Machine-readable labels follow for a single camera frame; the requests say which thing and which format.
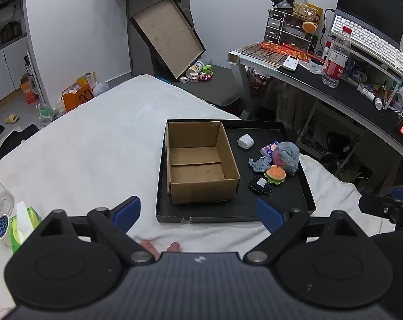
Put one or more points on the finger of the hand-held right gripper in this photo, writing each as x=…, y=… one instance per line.
x=378, y=205

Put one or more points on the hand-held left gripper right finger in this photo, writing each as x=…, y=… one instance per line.
x=269, y=213

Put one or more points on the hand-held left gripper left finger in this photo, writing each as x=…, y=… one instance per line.
x=126, y=211

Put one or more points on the black shallow tray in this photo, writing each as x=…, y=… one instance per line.
x=281, y=200

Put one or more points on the black stitched plush white patch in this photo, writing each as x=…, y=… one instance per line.
x=259, y=188

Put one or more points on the burger plush toy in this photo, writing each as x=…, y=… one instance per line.
x=275, y=174

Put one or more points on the small blue-grey plush toy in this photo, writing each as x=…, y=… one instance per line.
x=260, y=164

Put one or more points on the grey fluffy plush toy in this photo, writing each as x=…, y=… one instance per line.
x=288, y=158

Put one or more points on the blue small carton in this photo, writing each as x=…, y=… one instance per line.
x=267, y=150

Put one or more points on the brown cardboard box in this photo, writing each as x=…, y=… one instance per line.
x=201, y=186

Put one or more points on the white crumpled paper ball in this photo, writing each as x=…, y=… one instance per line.
x=245, y=141

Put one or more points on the green tissue pack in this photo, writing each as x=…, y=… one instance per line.
x=30, y=218

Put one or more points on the small white bottle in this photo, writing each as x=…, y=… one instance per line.
x=378, y=104

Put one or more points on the black curved desk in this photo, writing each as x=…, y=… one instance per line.
x=348, y=98

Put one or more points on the orange paper bag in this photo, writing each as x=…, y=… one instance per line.
x=76, y=98

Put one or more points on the clear glass jar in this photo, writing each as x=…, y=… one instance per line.
x=0, y=200

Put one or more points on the dark clothing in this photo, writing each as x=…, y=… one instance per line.
x=15, y=140

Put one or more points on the clear water bottle red label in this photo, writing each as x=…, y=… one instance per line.
x=336, y=63

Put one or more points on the yellow slipper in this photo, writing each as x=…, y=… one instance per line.
x=11, y=118

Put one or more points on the white power bank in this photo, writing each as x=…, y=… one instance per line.
x=290, y=63

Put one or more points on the orange carton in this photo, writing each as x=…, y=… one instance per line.
x=29, y=91

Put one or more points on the white and yellow can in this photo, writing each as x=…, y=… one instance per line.
x=195, y=68

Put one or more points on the white keyboard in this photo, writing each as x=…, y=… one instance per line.
x=371, y=43

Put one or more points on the long red box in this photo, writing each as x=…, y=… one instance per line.
x=288, y=49

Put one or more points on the large black box lid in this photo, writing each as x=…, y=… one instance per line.
x=168, y=36

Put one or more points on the grey drawer organizer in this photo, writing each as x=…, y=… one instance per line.
x=281, y=28

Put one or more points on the black monitor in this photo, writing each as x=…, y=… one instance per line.
x=371, y=3

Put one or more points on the woven basket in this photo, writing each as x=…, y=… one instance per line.
x=304, y=11

